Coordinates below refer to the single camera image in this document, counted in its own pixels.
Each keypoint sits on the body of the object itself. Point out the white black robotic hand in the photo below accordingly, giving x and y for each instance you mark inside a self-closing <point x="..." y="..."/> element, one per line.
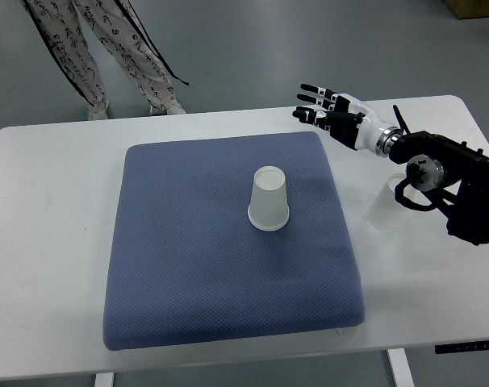
<point x="348" y="120"/>

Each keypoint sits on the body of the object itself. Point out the white paper cup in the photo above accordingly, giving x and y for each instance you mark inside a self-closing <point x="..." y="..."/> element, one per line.
<point x="268" y="208"/>
<point x="384" y="212"/>

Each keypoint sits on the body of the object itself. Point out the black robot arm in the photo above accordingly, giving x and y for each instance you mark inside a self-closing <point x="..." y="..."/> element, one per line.
<point x="445" y="175"/>

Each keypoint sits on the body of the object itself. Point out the white paper cup on cushion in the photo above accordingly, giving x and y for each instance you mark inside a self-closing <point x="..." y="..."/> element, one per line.
<point x="268" y="208"/>

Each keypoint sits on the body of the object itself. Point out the brown cardboard box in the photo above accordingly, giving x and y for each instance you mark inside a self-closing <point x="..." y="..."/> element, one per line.
<point x="469" y="9"/>

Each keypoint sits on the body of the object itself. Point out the blue grey square cushion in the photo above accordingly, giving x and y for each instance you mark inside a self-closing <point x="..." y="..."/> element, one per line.
<point x="187" y="266"/>

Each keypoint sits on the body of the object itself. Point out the white table leg right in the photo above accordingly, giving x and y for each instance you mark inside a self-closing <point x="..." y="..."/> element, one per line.
<point x="400" y="369"/>

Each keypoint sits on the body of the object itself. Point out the white table leg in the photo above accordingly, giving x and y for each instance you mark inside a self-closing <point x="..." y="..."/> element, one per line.
<point x="400" y="369"/>
<point x="106" y="379"/>

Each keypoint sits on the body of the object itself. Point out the black table control panel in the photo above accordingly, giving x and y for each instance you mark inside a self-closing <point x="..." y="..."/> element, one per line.
<point x="474" y="346"/>

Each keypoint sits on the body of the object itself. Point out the person in patterned trousers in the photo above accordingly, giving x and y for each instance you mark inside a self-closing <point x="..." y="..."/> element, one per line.
<point x="119" y="30"/>

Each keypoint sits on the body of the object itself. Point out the white table leg left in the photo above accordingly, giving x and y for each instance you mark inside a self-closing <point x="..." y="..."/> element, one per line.
<point x="106" y="379"/>

